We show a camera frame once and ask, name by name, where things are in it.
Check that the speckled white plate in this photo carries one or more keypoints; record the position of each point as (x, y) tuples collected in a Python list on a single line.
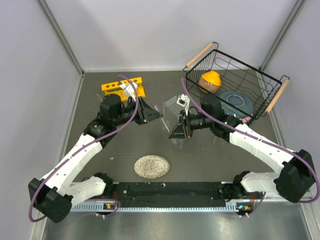
[(151, 167)]

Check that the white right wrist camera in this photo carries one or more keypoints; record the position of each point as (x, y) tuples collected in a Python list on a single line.
[(183, 100)]

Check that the yellow test tube rack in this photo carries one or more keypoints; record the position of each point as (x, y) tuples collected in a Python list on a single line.
[(115, 88)]

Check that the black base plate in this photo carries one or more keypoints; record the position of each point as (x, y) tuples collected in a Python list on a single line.
[(172, 194)]

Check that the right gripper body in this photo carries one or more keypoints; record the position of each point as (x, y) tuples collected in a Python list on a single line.
[(186, 124)]

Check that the glass test tube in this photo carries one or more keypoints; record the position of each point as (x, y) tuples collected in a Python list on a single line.
[(162, 119)]

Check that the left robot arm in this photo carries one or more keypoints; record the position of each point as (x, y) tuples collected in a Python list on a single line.
[(56, 193)]

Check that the blue plate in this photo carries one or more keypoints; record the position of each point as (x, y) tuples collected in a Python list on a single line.
[(236, 104)]

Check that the yellow brown bowl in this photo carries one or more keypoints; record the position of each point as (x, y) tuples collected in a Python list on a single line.
[(210, 82)]

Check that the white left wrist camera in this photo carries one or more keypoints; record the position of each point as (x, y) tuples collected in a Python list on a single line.
[(129, 90)]

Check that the pink plate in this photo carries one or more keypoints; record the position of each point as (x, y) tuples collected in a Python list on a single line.
[(247, 119)]

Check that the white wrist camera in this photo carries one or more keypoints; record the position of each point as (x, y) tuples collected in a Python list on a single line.
[(183, 100), (129, 90)]

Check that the black wire basket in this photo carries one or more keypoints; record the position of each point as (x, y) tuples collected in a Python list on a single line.
[(263, 89)]

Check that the clear plastic tube rack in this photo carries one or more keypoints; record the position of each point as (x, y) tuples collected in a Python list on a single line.
[(176, 109)]

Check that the blue capped tube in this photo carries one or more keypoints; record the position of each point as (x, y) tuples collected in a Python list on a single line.
[(214, 139), (181, 143), (177, 142)]

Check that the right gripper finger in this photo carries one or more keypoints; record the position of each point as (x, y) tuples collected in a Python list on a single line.
[(177, 135), (180, 127)]

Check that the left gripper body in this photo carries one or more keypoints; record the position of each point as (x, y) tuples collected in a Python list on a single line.
[(141, 118)]

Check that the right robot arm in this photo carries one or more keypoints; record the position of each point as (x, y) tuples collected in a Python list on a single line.
[(293, 173)]

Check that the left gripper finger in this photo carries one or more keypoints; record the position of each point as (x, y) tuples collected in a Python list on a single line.
[(149, 112), (152, 118)]

